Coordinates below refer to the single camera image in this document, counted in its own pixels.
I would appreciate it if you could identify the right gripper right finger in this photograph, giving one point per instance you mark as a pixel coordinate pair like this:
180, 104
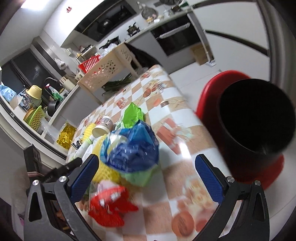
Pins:
252, 220

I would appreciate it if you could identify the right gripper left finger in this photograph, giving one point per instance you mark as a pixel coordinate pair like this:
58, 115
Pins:
66, 191

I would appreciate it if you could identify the red snack wrapper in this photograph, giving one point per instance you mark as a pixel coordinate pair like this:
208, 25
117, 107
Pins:
110, 203

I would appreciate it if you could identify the paper cup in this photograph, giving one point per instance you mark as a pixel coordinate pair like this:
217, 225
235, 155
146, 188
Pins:
104, 127

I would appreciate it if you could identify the blue plastic bag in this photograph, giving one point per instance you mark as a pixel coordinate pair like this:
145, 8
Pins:
131, 149

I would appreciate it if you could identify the green snack bag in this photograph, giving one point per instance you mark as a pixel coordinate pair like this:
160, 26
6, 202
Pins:
132, 115

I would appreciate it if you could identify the black trash bin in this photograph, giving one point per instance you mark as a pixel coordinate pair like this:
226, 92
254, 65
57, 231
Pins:
258, 121

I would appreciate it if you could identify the gold foil bag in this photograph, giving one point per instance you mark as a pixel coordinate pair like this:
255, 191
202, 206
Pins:
66, 136

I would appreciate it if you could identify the light green bottle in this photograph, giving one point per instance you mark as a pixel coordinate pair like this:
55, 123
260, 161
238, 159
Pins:
82, 149

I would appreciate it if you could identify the green plastic basket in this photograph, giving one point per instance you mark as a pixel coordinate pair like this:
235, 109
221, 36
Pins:
33, 116

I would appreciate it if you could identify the red plastic stool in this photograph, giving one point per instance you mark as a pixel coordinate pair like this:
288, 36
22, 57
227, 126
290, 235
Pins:
207, 112

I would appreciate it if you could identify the yellow sponge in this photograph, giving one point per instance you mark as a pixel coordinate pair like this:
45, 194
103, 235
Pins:
103, 172

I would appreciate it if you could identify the black frying pan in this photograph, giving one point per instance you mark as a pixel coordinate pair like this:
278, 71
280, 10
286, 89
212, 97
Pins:
52, 107

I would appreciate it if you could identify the green spray bottle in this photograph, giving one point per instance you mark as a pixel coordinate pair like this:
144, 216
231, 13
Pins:
54, 92

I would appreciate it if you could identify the yellow bowl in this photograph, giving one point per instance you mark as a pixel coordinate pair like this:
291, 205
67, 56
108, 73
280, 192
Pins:
35, 92

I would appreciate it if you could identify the green sponge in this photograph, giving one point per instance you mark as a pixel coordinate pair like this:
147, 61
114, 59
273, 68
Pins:
140, 178

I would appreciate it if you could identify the red plastic basket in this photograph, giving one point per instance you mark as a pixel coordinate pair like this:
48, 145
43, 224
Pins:
88, 64

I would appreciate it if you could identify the green vegetables on chair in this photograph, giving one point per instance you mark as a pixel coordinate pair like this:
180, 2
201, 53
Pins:
115, 86

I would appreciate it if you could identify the black range hood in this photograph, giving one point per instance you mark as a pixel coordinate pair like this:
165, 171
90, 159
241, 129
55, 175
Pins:
107, 16

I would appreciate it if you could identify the cardboard box on floor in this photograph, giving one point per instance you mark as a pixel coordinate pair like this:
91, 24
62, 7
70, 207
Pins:
199, 54

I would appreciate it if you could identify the black built-in oven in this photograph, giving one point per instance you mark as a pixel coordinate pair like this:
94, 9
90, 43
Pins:
176, 35

